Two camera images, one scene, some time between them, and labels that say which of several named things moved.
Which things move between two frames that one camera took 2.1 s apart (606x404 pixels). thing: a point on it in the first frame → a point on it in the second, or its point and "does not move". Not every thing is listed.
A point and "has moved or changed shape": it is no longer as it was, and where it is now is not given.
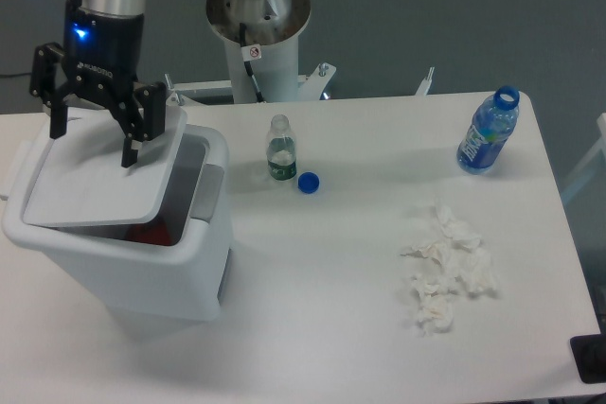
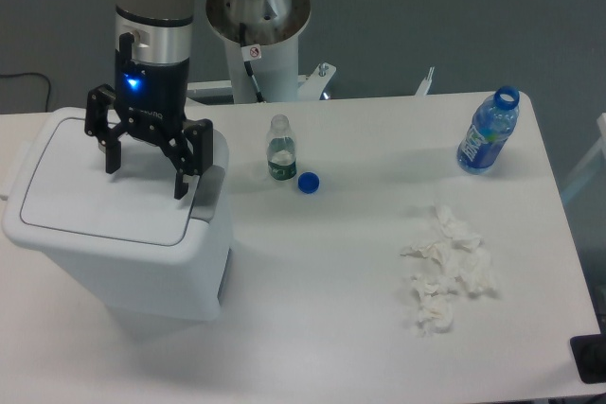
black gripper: (101, 53) → (153, 96)
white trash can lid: (82, 182) has moved or changed shape
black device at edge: (589, 355) does not move
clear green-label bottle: (281, 149) does not move
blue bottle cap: (308, 183) does not move
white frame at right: (572, 181) does not move
